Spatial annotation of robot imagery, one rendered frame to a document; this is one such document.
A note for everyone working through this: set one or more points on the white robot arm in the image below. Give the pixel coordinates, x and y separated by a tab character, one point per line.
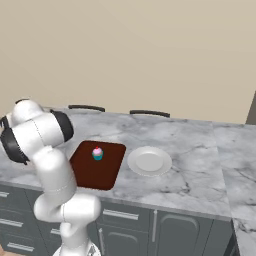
55	173

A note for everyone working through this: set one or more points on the dark brown tray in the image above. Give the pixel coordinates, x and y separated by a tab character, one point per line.
100	173

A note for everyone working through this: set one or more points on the white round plate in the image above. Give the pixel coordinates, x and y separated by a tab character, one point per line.
149	161

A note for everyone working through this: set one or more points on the pink cupcake with teal wrapper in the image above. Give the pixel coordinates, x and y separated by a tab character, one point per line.
97	154

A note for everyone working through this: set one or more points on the dark grey drawer front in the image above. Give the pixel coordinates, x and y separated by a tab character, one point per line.
146	220
20	200
40	245
30	226

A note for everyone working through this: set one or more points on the dark grey cupboard door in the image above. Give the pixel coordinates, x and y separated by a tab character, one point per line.
183	236
123	241

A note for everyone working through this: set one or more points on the dark grey tall panel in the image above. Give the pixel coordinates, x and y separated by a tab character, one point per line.
252	111

